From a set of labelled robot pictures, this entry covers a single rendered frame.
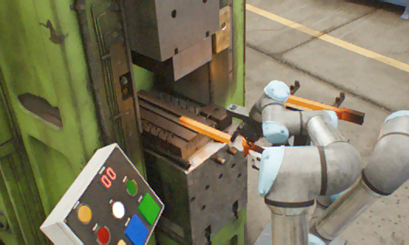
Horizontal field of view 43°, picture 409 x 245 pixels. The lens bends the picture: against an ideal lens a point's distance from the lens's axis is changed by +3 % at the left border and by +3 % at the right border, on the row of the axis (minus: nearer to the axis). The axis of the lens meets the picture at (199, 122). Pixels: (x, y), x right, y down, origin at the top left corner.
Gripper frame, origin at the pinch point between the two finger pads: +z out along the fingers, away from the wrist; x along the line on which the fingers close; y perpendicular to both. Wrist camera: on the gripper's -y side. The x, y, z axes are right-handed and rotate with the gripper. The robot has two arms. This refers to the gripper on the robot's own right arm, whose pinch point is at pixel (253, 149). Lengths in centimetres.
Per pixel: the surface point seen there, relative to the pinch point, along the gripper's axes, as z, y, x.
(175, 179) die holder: 26.0, 16.8, -15.7
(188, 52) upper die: 24.3, -33.5, -4.2
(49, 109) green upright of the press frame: 64, -13, -38
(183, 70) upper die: 24.4, -28.0, -7.5
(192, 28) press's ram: 24.2, -41.2, -1.5
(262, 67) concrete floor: 139, 101, 204
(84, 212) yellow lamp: 9, -15, -66
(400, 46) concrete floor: 63, 102, 303
